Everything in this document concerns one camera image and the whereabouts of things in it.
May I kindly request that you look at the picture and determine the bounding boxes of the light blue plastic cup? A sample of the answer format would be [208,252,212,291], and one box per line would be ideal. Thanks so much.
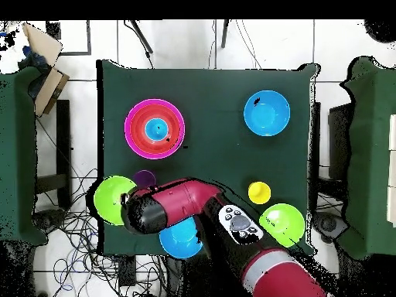
[144,118,170,142]

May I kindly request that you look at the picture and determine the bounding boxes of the light blue plastic bowl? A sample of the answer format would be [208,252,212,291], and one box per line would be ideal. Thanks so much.
[159,216,204,260]
[243,90,291,138]

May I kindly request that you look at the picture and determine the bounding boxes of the black metal stand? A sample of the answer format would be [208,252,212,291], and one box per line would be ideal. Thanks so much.
[35,99,73,211]

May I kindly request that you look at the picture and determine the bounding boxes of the yellow plastic cup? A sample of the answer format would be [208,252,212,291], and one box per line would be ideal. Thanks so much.
[247,181,272,206]

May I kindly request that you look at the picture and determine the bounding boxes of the white box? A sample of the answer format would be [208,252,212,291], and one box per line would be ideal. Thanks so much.
[387,114,396,228]

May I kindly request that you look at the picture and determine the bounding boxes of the black rectangular object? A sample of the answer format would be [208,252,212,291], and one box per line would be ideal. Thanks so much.
[327,103,354,181]

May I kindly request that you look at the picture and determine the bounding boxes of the purple plastic cup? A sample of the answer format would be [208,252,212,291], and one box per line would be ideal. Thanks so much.
[132,169,157,188]

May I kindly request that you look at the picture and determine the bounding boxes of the cardboard box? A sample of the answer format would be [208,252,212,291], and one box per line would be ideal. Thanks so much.
[21,22,70,118]

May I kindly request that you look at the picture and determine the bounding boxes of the blue cable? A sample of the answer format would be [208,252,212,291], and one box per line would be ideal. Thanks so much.
[53,228,100,293]

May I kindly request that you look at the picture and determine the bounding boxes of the dark green tablecloth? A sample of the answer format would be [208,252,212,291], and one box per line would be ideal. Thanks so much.
[335,56,396,261]
[96,59,319,257]
[0,66,48,246]

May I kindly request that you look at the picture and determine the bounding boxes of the tangled black floor cables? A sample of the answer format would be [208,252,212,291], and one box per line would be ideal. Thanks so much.
[33,166,169,297]

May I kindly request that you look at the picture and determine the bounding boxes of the grey chair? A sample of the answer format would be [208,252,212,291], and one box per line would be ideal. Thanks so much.
[311,211,348,244]

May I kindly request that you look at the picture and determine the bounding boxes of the black power strip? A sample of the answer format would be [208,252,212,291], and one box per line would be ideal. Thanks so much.
[118,255,138,288]

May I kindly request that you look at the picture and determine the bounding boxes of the large pink plastic bowl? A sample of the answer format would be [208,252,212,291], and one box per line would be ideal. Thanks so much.
[124,98,186,161]

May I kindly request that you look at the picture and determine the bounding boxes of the orange plastic bowl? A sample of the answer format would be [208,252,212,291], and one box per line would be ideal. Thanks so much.
[129,104,182,155]

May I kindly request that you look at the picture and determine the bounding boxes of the blue cloth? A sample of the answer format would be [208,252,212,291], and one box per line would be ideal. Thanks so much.
[17,45,51,71]

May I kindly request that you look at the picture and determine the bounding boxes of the black tripod leg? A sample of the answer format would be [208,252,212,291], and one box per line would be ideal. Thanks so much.
[123,19,155,70]
[220,19,230,50]

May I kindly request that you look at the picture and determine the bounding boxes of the black equipment with knob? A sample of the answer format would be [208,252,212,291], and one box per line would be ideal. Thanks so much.
[32,208,67,234]

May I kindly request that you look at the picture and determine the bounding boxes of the green plastic bowl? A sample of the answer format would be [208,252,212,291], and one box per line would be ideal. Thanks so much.
[258,203,306,248]
[93,175,138,227]

